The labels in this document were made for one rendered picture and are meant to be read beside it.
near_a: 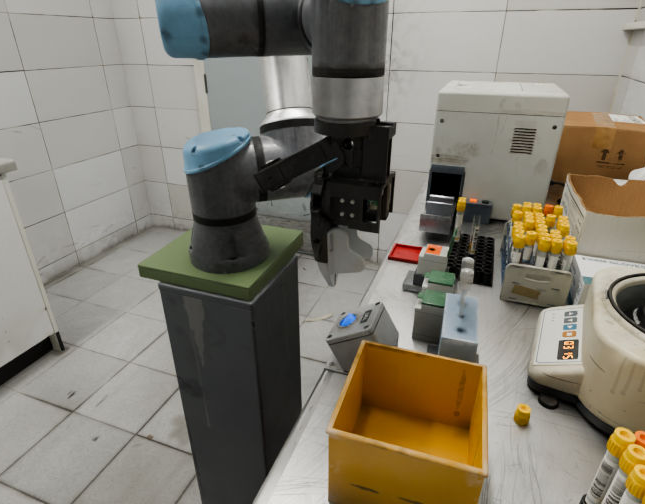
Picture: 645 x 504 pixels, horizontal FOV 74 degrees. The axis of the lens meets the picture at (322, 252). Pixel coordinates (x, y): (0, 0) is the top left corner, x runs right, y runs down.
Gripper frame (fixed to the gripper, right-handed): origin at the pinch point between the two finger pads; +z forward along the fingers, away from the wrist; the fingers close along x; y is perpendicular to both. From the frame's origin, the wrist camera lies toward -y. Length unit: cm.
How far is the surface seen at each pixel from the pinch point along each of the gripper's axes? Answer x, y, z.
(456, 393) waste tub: -7.8, 17.9, 7.0
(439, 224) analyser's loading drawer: 44.1, 9.9, 8.6
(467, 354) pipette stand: -4.0, 18.4, 4.4
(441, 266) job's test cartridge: 21.4, 12.8, 7.0
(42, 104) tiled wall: 128, -212, 5
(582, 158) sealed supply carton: 98, 44, 4
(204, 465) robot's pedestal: 7, -33, 62
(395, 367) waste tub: -8.0, 11.1, 5.3
